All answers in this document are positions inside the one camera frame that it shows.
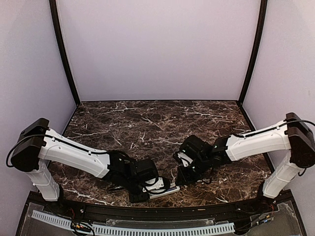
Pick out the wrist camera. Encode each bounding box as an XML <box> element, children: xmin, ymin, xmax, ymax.
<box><xmin>142</xmin><ymin>177</ymin><xmax>170</xmax><ymax>194</ymax></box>
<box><xmin>173</xmin><ymin>151</ymin><xmax>193</xmax><ymax>168</ymax></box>

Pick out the black corner post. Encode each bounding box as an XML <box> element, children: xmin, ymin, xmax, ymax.
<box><xmin>49</xmin><ymin>0</ymin><xmax>81</xmax><ymax>106</ymax></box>
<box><xmin>238</xmin><ymin>0</ymin><xmax>268</xmax><ymax>107</ymax></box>

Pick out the black right corner post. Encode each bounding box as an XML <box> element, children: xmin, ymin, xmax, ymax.
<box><xmin>238</xmin><ymin>0</ymin><xmax>268</xmax><ymax>107</ymax></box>

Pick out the white slotted cable duct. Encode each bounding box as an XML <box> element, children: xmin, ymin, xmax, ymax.
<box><xmin>31</xmin><ymin>210</ymin><xmax>235</xmax><ymax>236</ymax></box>

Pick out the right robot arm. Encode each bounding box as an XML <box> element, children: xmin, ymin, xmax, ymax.
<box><xmin>173</xmin><ymin>113</ymin><xmax>315</xmax><ymax>213</ymax></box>

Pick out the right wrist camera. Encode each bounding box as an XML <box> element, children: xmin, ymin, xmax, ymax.
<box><xmin>173</xmin><ymin>151</ymin><xmax>193</xmax><ymax>168</ymax></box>

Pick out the white remote control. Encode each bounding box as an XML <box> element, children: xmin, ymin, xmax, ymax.
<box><xmin>149</xmin><ymin>185</ymin><xmax>180</xmax><ymax>199</ymax></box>

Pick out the black front rail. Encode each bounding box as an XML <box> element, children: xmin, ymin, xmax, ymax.
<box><xmin>22</xmin><ymin>190</ymin><xmax>301</xmax><ymax>228</ymax></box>

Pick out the black left corner post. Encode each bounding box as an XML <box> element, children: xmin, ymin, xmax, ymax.
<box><xmin>49</xmin><ymin>0</ymin><xmax>81</xmax><ymax>106</ymax></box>

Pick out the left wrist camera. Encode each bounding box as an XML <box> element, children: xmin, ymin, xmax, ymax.
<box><xmin>142</xmin><ymin>177</ymin><xmax>170</xmax><ymax>194</ymax></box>

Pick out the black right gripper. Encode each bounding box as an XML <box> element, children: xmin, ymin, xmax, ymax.
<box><xmin>175</xmin><ymin>155</ymin><xmax>210</xmax><ymax>186</ymax></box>

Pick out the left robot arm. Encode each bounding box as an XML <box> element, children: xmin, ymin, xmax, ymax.
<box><xmin>6</xmin><ymin>118</ymin><xmax>180</xmax><ymax>214</ymax></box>

